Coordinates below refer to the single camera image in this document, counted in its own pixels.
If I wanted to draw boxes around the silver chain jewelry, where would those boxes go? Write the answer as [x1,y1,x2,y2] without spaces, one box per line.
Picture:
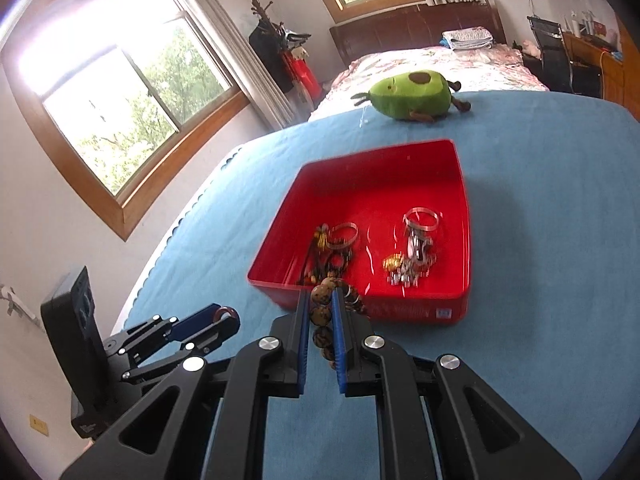
[382,254,437,290]

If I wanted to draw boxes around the green avocado plush toy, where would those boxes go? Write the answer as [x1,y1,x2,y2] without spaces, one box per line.
[351,71,472,123]

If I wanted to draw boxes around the silver metal watch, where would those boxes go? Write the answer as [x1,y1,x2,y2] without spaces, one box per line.
[405,230,435,267]

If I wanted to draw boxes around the folded striped towel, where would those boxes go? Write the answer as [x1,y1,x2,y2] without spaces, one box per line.
[440,26,495,52]

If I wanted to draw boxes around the red plastic tray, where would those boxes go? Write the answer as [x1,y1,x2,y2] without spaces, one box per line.
[246,139,473,328]

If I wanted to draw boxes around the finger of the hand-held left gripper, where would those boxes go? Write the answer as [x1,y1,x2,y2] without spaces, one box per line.
[120,312,241,383]
[122,303,223,356]

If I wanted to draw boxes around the floral bed sheet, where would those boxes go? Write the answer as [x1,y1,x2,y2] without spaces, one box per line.
[307,45,551,122]

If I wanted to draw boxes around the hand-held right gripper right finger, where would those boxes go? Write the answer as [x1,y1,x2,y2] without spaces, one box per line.
[332,287,583,480]

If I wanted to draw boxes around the brown wooden bead bracelet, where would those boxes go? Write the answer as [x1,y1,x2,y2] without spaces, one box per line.
[309,276,368,368]

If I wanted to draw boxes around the black office chair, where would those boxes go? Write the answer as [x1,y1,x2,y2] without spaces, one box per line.
[527,16,601,97]

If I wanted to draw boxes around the large wooden framed window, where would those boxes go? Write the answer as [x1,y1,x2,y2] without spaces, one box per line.
[0,0,251,241]

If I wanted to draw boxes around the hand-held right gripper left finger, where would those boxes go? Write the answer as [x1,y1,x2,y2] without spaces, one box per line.
[59,287,313,480]

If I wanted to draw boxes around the white curtain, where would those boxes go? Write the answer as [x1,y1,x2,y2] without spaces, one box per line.
[162,0,303,131]

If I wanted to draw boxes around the coat rack with dark clothes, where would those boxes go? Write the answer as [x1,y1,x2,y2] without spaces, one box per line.
[248,0,313,96]

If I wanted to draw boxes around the red bag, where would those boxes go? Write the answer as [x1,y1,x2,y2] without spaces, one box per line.
[285,52,322,101]

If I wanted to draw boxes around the silver bangle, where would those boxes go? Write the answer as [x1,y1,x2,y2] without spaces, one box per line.
[326,222,361,253]
[403,207,442,234]

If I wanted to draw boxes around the dark wooden headboard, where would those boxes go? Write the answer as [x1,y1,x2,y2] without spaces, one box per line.
[329,0,507,68]

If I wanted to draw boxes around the wooden desk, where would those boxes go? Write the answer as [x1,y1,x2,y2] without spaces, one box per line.
[562,30,626,101]

